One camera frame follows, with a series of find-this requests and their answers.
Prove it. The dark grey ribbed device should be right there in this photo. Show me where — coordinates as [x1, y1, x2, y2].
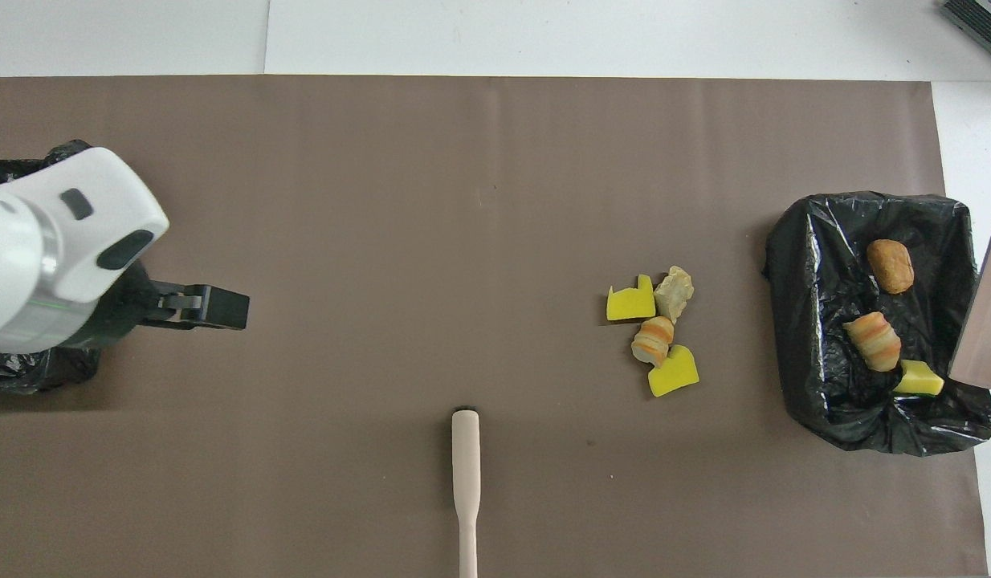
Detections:
[940, 0, 991, 69]

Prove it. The brown bread roll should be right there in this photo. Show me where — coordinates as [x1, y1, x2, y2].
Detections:
[867, 238, 916, 295]

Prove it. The pink plastic dustpan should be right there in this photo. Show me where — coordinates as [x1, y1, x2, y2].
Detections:
[948, 205, 991, 394]

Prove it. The beige rock chunk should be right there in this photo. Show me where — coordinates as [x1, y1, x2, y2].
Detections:
[654, 266, 695, 324]

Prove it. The black bag-lined bin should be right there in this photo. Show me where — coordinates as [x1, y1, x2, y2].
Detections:
[763, 191, 991, 457]
[0, 140, 120, 394]

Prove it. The yellow sponge piece green backing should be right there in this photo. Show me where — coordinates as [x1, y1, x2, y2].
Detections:
[892, 359, 945, 397]

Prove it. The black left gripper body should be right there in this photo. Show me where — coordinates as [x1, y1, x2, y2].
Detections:
[82, 261, 169, 350]

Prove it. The brown table mat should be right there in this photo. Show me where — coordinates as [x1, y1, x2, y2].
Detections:
[0, 76, 988, 578]

